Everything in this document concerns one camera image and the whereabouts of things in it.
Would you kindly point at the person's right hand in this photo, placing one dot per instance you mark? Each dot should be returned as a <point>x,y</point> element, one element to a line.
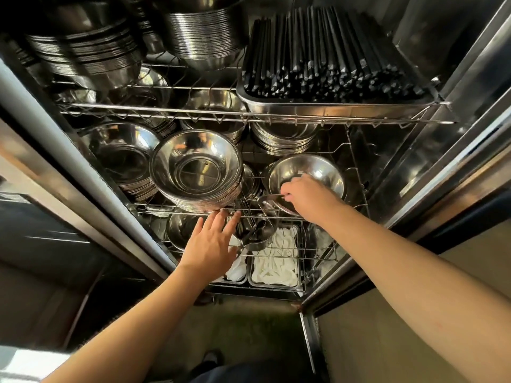
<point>313,199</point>

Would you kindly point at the person's left hand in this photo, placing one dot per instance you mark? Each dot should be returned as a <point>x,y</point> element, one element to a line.
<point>207,247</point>

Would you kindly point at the person's right fingers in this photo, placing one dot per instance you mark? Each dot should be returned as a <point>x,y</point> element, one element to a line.
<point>293,189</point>

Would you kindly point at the person's left middle finger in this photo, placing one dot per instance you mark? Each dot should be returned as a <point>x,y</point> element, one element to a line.
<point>216,222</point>

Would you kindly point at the person's left thumb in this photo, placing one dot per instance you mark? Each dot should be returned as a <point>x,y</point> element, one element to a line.
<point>234,250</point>

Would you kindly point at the small steel bowl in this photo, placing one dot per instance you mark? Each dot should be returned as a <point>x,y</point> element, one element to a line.
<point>269,205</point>

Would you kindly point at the person's left forearm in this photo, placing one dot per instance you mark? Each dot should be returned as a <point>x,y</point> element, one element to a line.
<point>135,331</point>

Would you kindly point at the person's right forearm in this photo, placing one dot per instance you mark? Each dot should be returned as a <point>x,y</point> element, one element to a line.
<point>399,283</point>

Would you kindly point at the steel tray of white spoons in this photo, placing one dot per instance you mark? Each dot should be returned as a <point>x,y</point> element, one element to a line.
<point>277,259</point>
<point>237,271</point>

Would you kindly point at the large single steel bowl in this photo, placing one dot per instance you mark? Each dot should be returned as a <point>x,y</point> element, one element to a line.
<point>319,167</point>

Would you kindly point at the stack of steel bowls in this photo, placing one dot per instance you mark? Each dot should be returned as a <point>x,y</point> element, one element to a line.
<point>205,35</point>
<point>149,31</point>
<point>211,103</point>
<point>119,159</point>
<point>153,89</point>
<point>283,139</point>
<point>86,51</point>
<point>195,171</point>

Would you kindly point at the steel chopstick tray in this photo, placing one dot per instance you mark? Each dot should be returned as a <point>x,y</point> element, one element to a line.
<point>339,108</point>

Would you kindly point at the person's dark shoe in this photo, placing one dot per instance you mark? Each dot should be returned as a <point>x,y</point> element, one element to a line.
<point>212,358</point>

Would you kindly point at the person's dark clothing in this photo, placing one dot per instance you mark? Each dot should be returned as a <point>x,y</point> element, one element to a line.
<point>247,372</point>

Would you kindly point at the stainless steel cabinet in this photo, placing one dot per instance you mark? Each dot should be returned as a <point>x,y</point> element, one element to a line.
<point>419,167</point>

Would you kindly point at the pile of black chopsticks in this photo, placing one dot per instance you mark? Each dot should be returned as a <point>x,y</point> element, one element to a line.
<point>327,51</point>

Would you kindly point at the steel cabinet door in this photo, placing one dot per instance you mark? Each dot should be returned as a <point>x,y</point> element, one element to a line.
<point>44,243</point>
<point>359,347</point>

